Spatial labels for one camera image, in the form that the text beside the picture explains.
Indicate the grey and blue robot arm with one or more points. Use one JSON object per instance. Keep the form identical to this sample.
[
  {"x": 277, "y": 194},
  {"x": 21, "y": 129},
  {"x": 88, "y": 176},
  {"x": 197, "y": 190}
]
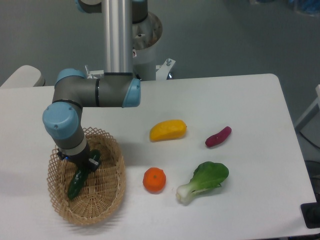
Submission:
[{"x": 117, "y": 87}]

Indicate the white furniture frame right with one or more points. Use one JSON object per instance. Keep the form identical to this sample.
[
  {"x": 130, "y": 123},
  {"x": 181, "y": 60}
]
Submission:
[{"x": 309, "y": 113}]

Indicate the black device at table edge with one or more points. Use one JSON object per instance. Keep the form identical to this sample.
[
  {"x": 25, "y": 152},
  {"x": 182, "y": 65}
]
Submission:
[{"x": 311, "y": 214}]

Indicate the green cucumber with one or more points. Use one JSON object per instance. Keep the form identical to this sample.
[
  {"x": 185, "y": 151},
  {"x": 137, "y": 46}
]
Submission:
[{"x": 79, "y": 178}]

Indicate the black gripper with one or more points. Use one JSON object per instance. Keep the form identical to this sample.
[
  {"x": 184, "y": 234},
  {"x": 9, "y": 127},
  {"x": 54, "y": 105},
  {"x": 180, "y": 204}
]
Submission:
[{"x": 82, "y": 160}]

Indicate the blue object top right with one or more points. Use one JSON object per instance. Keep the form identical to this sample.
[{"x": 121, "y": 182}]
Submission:
[{"x": 307, "y": 7}]

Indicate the green bok choy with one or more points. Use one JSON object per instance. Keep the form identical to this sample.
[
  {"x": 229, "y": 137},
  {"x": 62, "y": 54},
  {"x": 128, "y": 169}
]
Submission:
[{"x": 206, "y": 177}]

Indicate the woven wicker basket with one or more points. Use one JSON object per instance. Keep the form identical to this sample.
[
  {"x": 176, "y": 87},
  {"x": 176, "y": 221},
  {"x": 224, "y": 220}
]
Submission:
[{"x": 103, "y": 190}]

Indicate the purple sweet potato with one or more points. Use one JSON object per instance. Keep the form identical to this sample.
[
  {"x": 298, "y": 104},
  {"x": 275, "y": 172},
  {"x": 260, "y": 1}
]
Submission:
[{"x": 218, "y": 138}]

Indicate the white chair armrest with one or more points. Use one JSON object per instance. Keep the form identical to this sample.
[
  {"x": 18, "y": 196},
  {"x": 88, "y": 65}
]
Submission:
[{"x": 26, "y": 76}]

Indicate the yellow mango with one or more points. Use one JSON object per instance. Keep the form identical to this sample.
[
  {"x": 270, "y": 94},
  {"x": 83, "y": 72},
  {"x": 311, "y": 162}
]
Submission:
[{"x": 168, "y": 130}]

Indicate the orange tangerine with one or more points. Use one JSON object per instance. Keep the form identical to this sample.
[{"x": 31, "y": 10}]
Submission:
[{"x": 154, "y": 180}]

